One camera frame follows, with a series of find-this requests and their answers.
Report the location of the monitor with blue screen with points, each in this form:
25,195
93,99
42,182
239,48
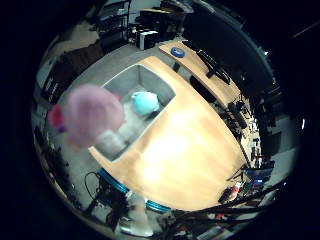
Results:
258,175

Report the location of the small black box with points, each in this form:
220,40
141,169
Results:
226,195

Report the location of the grey white plush toy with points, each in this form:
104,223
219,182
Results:
116,133

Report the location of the blue tape roll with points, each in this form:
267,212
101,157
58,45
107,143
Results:
177,52

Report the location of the teal plush toy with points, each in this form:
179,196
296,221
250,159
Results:
145,102

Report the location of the purple plush toy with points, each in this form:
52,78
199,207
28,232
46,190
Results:
91,113

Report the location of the wooden side desk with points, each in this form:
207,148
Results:
200,71

